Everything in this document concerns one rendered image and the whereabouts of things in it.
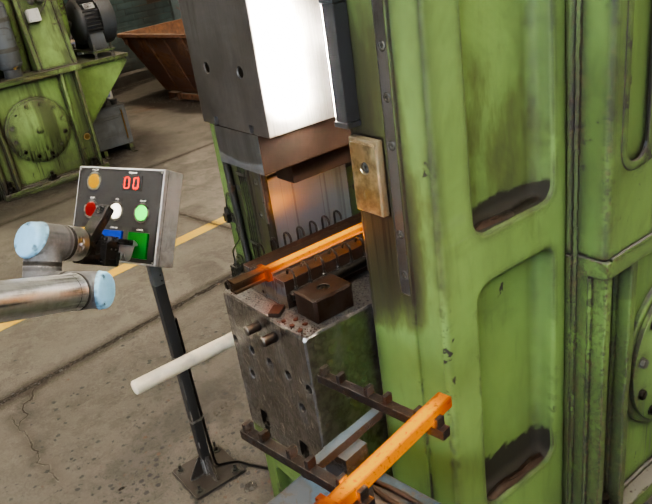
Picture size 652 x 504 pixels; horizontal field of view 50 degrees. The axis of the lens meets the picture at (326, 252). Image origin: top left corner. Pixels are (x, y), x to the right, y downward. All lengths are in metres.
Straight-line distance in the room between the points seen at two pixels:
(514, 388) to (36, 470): 1.92
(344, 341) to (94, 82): 5.44
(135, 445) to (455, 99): 2.06
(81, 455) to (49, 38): 4.26
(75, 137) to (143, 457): 4.15
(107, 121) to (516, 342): 5.67
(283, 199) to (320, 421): 0.63
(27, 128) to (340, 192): 4.59
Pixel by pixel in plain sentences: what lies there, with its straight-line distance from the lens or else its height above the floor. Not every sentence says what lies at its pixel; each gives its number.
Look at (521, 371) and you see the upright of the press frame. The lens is 1.94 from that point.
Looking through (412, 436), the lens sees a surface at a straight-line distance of 1.27.
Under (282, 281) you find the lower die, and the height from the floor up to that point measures 0.99.
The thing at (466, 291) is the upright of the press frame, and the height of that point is 1.01.
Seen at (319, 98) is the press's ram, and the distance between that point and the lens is 1.62.
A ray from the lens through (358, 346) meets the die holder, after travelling 1.75.
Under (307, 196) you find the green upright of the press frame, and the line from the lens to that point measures 2.04.
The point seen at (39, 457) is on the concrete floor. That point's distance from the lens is 3.14.
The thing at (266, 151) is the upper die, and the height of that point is 1.32.
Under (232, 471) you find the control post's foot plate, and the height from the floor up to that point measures 0.01.
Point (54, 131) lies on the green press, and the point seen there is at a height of 0.46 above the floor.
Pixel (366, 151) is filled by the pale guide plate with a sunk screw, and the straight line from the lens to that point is 1.49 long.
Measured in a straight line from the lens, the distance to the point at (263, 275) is 1.77.
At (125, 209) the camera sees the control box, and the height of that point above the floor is 1.09.
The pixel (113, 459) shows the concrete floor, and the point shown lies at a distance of 2.97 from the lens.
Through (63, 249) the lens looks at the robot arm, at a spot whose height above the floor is 1.14.
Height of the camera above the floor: 1.78
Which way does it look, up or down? 25 degrees down
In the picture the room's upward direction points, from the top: 9 degrees counter-clockwise
